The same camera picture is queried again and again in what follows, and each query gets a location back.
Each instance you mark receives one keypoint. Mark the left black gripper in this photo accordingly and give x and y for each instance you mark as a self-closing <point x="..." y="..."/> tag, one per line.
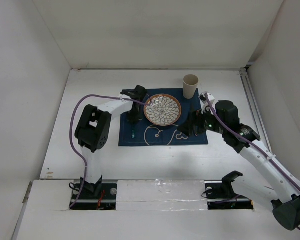
<point x="135" y="119"/>

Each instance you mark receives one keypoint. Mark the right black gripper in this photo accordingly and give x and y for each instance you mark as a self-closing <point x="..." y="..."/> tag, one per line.
<point x="196" y="119"/>

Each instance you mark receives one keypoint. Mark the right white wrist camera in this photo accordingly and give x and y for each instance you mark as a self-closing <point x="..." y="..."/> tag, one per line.
<point x="206" y="97"/>

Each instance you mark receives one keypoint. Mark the blue fish placemat cloth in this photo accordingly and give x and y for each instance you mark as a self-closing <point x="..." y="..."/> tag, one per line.
<point x="148" y="134"/>

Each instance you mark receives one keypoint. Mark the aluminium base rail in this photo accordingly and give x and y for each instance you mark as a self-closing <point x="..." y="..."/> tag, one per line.
<point x="153" y="195"/>

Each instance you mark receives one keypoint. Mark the green handled metal fork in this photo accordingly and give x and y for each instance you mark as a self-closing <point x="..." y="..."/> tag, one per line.
<point x="133" y="131"/>

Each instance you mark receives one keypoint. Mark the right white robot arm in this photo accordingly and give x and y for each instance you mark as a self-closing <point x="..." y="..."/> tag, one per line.
<point x="281" y="197"/>

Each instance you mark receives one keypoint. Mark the brown rimmed floral plate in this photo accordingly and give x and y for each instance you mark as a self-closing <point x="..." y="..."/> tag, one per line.
<point x="162" y="110"/>

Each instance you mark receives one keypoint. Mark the beige paper cup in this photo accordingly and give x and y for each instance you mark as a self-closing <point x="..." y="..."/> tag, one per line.
<point x="190" y="83"/>

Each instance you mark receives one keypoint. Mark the aluminium side rail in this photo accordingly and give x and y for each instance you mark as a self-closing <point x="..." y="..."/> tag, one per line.
<point x="256" y="115"/>

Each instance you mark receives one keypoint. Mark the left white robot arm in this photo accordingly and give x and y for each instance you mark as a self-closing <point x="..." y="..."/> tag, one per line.
<point x="93" y="129"/>

